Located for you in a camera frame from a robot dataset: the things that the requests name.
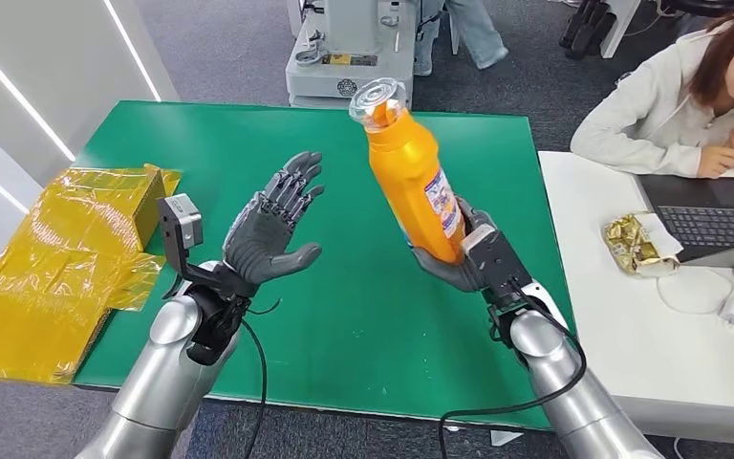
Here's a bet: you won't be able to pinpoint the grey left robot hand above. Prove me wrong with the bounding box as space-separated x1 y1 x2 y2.
223 150 326 299

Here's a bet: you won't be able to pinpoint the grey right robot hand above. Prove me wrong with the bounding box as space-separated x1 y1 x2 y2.
411 196 500 295

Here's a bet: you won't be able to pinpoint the orange bottle with clear cap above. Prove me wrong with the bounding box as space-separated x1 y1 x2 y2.
348 76 468 266

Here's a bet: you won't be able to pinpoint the gold foil snack packet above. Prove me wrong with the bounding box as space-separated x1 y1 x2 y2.
602 211 685 279

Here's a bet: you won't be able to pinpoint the yellow plastic sheet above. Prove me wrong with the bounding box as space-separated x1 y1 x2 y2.
0 163 184 386

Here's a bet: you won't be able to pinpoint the person in blue jeans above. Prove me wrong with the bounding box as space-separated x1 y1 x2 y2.
414 0 510 77

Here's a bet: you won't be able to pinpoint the person in white hoodie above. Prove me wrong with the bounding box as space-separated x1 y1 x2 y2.
571 0 734 181

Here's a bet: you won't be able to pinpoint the grey laptop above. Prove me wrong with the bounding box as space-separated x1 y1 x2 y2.
634 173 734 272

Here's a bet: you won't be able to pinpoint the black bags under desk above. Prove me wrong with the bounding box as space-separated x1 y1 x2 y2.
558 0 619 62

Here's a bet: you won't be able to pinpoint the white desk leg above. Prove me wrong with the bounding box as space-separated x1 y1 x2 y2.
597 0 644 60

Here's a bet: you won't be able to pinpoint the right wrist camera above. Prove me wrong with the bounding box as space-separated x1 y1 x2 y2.
462 225 534 307

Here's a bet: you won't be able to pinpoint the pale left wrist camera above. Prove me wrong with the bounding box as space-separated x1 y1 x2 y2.
156 194 216 300

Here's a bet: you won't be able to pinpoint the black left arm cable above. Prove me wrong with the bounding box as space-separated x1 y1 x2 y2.
239 297 284 459

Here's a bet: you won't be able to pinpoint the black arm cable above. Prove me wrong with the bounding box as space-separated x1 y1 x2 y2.
239 297 284 459
438 278 589 459

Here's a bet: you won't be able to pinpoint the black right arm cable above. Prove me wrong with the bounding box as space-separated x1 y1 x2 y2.
438 278 589 459

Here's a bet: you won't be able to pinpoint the white charger cable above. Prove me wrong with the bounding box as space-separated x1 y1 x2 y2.
655 266 734 331

